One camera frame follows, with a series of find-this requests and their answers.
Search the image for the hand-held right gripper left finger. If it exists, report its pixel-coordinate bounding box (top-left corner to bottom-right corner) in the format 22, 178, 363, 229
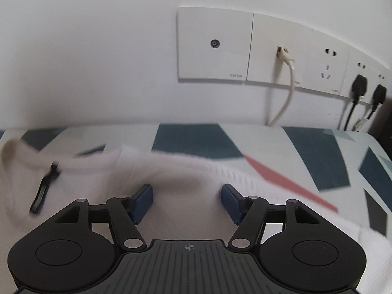
52, 184, 154, 251

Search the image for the white antenna socket plate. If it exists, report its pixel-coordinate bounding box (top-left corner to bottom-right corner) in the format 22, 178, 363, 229
177, 6, 254, 84

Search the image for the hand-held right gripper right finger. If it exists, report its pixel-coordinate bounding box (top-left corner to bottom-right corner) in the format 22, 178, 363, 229
221, 183, 327, 249

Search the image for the white ribbed shirt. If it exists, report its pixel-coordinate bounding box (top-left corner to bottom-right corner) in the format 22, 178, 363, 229
0, 139, 392, 253

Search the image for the white single power socket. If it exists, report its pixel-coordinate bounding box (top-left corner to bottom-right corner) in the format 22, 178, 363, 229
301, 28, 352, 98

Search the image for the white network cable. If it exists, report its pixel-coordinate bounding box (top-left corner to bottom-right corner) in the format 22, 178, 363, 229
267, 47, 296, 127

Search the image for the geometric patterned tablecloth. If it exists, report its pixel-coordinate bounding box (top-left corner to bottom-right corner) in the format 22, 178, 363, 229
0, 122, 392, 241

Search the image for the white network socket plate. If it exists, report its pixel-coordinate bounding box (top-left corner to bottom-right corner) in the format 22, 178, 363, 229
244, 12, 315, 89

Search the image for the black power plug white tag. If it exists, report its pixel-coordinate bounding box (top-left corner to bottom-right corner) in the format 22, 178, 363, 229
355, 84, 388, 130

